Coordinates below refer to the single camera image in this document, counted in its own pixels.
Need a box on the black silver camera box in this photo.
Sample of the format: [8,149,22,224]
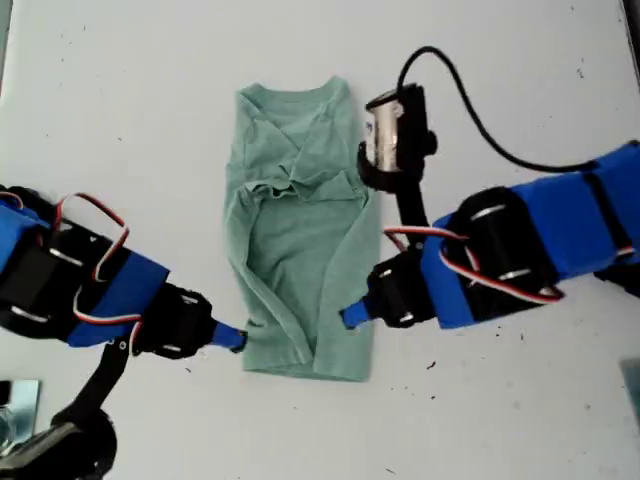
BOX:
[356,83,440,194]

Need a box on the steel plate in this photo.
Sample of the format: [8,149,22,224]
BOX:
[0,379,42,451]

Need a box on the black camera stalk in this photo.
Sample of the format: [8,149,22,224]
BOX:
[394,179,432,251]
[73,339,134,419]

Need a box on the green t-shirt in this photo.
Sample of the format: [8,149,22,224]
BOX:
[223,76,382,383]

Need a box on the red white servo wire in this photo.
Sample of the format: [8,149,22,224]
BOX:
[51,191,145,357]
[383,226,567,304]

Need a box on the black camera cable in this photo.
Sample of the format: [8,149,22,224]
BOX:
[396,45,602,174]

